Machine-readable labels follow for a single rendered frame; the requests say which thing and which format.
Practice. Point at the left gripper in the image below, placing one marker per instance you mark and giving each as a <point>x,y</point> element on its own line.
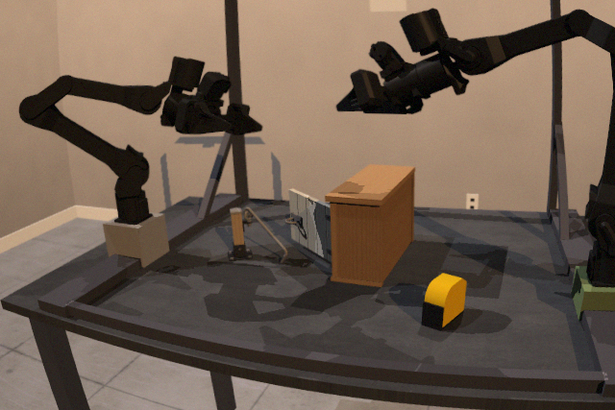
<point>399,90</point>

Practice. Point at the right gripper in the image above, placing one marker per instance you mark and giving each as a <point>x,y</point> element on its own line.
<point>202,119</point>

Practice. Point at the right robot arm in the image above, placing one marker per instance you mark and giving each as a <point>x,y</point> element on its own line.
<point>130,166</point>

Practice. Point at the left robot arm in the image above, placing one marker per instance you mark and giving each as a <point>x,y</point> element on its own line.
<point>474,56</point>

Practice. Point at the wooden post with metal hook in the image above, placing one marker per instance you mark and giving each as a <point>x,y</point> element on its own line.
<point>240,251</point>

